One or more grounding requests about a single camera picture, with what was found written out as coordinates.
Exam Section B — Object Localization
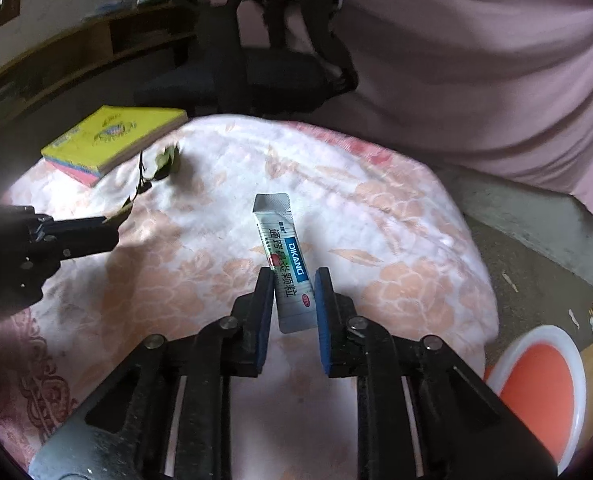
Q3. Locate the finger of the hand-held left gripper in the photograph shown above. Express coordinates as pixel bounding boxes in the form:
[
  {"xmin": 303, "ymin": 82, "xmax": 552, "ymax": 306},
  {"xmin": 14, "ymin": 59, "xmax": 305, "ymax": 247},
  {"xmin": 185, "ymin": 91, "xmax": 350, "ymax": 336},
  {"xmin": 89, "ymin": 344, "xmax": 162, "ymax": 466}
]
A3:
[{"xmin": 34, "ymin": 215, "xmax": 120, "ymax": 263}]

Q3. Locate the dried leafy twig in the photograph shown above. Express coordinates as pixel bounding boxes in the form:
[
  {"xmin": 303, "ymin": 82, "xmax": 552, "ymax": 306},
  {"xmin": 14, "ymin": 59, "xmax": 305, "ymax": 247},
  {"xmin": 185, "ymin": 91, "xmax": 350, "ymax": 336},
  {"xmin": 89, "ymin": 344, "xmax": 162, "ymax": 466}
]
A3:
[{"xmin": 104, "ymin": 142, "xmax": 181, "ymax": 224}]

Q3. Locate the yellow book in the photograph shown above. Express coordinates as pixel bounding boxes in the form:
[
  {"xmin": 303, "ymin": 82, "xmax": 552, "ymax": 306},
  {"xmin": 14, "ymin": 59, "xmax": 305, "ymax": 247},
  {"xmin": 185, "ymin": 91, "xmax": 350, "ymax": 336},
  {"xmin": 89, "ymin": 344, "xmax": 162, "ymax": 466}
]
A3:
[{"xmin": 41, "ymin": 105, "xmax": 188, "ymax": 173}]

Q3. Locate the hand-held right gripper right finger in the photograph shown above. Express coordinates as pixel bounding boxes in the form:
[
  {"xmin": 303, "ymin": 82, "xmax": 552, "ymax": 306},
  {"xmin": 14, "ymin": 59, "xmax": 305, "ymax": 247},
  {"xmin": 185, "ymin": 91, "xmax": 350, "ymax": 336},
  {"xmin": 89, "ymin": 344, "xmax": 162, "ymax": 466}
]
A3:
[{"xmin": 315, "ymin": 266, "xmax": 558, "ymax": 480}]

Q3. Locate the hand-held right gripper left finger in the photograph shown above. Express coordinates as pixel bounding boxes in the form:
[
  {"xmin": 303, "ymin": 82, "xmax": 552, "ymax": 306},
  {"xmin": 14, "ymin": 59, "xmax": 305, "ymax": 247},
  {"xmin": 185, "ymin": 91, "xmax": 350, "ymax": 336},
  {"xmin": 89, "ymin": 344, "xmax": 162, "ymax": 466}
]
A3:
[{"xmin": 29, "ymin": 267, "xmax": 276, "ymax": 480}]

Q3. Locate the wooden desk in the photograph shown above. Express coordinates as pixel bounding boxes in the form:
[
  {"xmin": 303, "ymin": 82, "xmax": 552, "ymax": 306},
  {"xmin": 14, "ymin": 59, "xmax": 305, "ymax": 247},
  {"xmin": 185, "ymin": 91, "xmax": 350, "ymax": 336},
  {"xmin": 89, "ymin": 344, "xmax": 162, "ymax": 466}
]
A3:
[{"xmin": 0, "ymin": 2, "xmax": 200, "ymax": 126}]

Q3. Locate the pink wall cloth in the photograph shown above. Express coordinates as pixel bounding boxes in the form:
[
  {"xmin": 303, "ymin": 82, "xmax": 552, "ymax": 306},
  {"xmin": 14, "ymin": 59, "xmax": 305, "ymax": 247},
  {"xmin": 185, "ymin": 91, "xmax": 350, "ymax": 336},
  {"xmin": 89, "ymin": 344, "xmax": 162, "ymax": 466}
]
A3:
[{"xmin": 201, "ymin": 0, "xmax": 593, "ymax": 218}]

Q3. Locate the white medicine sachet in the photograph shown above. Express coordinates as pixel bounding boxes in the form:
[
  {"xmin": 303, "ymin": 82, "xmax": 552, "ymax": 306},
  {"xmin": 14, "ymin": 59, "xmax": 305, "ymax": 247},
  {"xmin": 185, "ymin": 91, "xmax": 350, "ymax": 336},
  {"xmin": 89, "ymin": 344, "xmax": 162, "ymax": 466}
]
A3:
[{"xmin": 253, "ymin": 192, "xmax": 315, "ymax": 334}]

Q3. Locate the orange bin with white rim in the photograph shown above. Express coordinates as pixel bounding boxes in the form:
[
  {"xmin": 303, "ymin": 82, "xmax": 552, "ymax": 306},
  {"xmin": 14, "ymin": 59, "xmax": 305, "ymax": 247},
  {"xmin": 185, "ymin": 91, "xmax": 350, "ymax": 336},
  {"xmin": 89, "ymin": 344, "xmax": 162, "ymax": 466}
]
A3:
[{"xmin": 483, "ymin": 324, "xmax": 588, "ymax": 478}]

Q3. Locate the black office chair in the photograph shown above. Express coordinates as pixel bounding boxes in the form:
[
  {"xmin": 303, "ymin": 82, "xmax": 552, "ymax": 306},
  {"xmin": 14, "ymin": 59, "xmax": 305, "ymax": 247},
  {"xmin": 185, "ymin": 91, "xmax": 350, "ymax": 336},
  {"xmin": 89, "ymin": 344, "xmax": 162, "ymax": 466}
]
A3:
[{"xmin": 134, "ymin": 0, "xmax": 360, "ymax": 118}]

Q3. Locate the floral tablecloth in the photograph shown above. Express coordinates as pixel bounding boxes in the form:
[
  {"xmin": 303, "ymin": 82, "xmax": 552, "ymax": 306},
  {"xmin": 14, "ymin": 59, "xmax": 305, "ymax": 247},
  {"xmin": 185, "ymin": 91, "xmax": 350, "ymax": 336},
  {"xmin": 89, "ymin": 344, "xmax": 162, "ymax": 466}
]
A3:
[{"xmin": 0, "ymin": 115, "xmax": 500, "ymax": 480}]

